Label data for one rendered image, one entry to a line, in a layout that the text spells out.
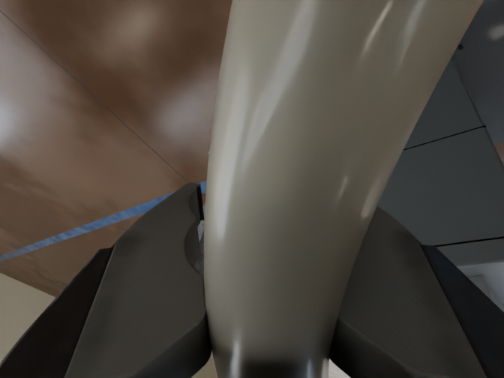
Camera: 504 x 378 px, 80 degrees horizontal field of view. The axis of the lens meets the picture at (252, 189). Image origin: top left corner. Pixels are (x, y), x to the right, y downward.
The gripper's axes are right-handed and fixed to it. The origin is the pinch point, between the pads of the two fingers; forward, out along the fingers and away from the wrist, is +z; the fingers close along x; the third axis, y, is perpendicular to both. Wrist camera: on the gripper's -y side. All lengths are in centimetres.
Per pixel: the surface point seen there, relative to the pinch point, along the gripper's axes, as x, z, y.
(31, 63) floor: -113, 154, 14
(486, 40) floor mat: 82, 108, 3
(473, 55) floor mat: 80, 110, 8
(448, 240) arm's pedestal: 46, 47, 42
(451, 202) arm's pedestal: 51, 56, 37
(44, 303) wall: -352, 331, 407
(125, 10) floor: -52, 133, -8
